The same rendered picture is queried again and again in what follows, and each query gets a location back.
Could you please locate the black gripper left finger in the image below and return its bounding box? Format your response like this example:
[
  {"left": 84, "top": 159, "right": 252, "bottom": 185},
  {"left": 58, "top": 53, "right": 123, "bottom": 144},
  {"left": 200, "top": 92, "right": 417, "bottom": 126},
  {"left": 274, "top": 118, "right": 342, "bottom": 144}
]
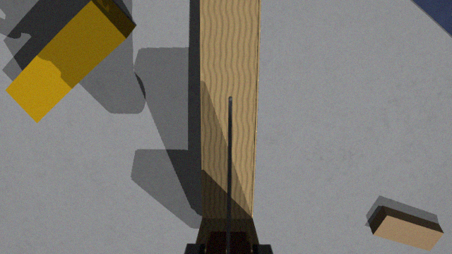
[{"left": 184, "top": 243, "right": 205, "bottom": 254}]

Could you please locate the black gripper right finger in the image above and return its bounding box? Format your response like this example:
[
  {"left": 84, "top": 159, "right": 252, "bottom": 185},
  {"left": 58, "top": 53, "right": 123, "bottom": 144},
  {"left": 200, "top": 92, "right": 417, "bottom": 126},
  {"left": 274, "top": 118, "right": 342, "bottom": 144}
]
[{"left": 252, "top": 244, "right": 273, "bottom": 254}]

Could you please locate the yellow rectangular block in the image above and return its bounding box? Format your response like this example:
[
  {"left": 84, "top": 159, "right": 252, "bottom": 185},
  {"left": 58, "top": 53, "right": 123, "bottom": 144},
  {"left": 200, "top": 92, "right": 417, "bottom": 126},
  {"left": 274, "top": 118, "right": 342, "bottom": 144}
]
[{"left": 6, "top": 0, "right": 136, "bottom": 123}]

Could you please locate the brown rectangular wooden block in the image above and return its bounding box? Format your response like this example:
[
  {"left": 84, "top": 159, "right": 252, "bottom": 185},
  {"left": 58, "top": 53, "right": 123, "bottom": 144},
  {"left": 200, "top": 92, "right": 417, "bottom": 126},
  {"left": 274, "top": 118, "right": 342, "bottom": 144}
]
[{"left": 369, "top": 206, "right": 444, "bottom": 251}]

